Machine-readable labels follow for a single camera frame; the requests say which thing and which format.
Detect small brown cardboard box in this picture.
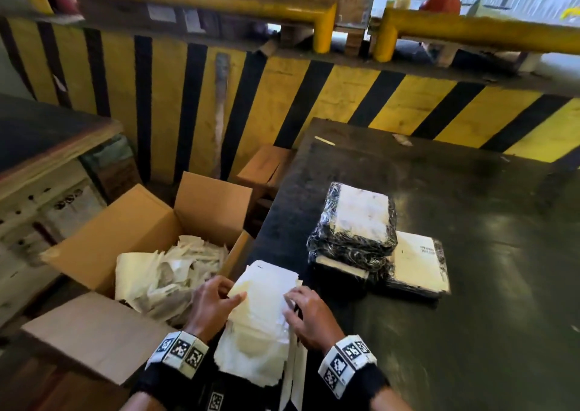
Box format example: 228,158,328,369
236,145,295,198

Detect yellow guard rail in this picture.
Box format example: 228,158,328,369
16,0,338,55
372,7,580,64

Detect green covered dark box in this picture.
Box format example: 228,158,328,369
79,133,142,204

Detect pile of crumpled backing paper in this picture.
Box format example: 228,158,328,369
114,235,230,323

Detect stack black packets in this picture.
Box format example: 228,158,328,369
306,181,399,285

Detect black wristband with white markers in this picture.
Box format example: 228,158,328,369
317,334,392,407
131,330,210,407

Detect person's right forearm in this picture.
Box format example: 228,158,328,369
369,386,413,411

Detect white table with wooden legs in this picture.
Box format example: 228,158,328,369
421,0,544,74

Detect wooden pallet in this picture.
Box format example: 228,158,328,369
279,23,368,58

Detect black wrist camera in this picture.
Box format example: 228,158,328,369
201,378,230,411

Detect person's right hand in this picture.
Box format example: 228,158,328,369
283,286,346,355

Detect person's left hand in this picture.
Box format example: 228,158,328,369
183,275,248,345

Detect shiny black film package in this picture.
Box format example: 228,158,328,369
384,230,453,300

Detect open brown cardboard box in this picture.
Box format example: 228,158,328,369
21,171,254,387

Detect dark top side table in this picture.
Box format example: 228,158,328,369
0,93,124,201

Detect white paper tag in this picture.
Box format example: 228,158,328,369
183,8,208,34
147,3,178,23

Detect stack of white labels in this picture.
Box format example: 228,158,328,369
213,260,310,411

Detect yellow black striped barrier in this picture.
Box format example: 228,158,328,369
0,14,580,185

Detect person's left forearm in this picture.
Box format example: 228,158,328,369
120,390,155,411

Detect red hard hat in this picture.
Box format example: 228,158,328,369
419,0,462,15
48,0,82,16

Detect white printed cardboard box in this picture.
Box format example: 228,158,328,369
0,161,108,325

